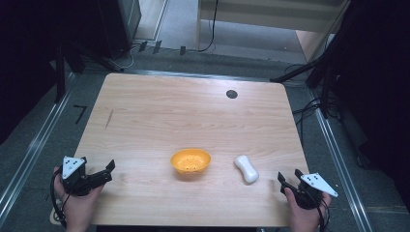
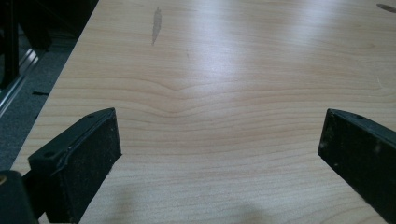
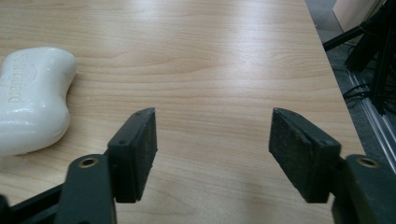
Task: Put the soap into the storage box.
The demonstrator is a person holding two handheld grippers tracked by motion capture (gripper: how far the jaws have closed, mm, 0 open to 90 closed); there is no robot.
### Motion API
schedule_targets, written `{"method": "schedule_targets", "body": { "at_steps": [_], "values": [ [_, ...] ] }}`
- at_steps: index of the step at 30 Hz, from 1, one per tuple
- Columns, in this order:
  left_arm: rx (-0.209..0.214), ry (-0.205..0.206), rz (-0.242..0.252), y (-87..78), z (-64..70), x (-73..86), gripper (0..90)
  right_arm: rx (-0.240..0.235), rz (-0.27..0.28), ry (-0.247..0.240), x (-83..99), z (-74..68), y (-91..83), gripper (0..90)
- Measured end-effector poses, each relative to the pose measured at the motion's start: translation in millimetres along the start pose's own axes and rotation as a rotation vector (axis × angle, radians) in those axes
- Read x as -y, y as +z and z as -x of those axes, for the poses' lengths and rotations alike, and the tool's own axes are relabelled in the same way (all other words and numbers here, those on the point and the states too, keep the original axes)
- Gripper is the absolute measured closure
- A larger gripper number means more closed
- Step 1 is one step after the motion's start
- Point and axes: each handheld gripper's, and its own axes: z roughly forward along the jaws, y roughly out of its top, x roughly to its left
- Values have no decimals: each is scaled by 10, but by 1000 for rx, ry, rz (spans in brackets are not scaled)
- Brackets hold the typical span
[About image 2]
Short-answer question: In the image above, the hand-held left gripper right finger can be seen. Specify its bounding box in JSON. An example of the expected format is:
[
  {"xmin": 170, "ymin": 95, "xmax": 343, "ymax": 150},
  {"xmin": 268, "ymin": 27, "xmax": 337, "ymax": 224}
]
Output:
[{"xmin": 317, "ymin": 107, "xmax": 396, "ymax": 224}]

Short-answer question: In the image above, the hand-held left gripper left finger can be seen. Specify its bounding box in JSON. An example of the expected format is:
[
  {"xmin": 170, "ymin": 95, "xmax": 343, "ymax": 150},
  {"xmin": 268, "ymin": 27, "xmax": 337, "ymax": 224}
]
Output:
[{"xmin": 27, "ymin": 107, "xmax": 123, "ymax": 224}]

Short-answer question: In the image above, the black metal stand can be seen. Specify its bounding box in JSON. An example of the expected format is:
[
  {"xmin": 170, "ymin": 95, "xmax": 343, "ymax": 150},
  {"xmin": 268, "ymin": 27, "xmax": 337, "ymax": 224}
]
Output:
[{"xmin": 0, "ymin": 0, "xmax": 100, "ymax": 90}]

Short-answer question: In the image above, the silver metal rail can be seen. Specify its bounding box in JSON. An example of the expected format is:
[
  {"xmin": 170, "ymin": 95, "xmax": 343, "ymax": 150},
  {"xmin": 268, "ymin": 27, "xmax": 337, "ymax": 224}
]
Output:
[{"xmin": 0, "ymin": 48, "xmax": 40, "ymax": 118}]

